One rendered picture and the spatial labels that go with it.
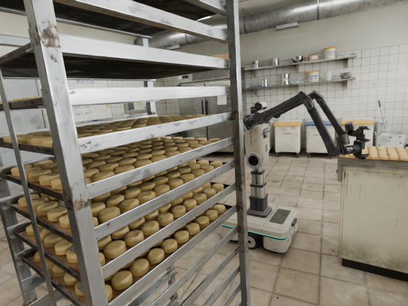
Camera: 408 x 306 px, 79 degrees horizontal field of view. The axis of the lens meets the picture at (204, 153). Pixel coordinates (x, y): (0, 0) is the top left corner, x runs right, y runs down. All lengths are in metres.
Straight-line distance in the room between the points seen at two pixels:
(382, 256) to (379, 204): 0.40
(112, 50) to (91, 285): 0.46
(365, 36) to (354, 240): 4.67
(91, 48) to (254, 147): 1.88
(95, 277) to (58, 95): 0.34
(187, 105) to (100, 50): 5.50
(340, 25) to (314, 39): 0.51
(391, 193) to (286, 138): 3.72
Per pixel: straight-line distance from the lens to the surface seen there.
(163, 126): 0.64
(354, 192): 2.13
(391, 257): 2.34
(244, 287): 1.20
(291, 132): 5.59
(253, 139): 2.25
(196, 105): 5.90
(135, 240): 0.68
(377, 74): 6.21
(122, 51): 0.59
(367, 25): 6.28
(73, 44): 0.53
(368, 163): 2.08
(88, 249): 0.53
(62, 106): 0.47
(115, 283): 0.72
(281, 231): 2.31
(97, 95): 0.54
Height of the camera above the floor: 1.39
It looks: 12 degrees down
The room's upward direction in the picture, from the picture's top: 4 degrees counter-clockwise
